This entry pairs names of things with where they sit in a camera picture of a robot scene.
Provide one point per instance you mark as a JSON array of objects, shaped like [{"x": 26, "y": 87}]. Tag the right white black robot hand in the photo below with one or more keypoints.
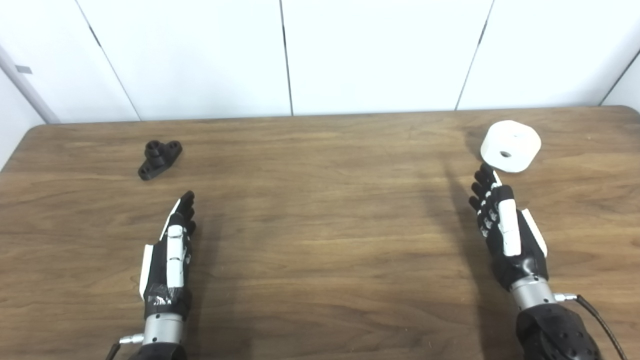
[{"x": 509, "y": 230}]

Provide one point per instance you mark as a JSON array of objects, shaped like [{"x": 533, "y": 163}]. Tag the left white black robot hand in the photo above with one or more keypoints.
[{"x": 175, "y": 250}]

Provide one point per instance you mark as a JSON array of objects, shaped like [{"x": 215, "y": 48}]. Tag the round white piece with hole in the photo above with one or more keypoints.
[{"x": 515, "y": 140}]

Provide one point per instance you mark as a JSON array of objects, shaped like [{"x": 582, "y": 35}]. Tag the black flanged holder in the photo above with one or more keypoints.
[{"x": 156, "y": 160}]

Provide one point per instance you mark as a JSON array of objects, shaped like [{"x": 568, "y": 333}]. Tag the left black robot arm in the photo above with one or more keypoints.
[{"x": 162, "y": 332}]

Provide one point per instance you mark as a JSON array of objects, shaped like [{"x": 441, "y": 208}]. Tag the small grey tag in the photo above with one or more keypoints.
[{"x": 23, "y": 69}]

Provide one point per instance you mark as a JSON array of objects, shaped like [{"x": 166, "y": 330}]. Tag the grey wall corner strip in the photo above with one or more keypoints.
[{"x": 30, "y": 90}]

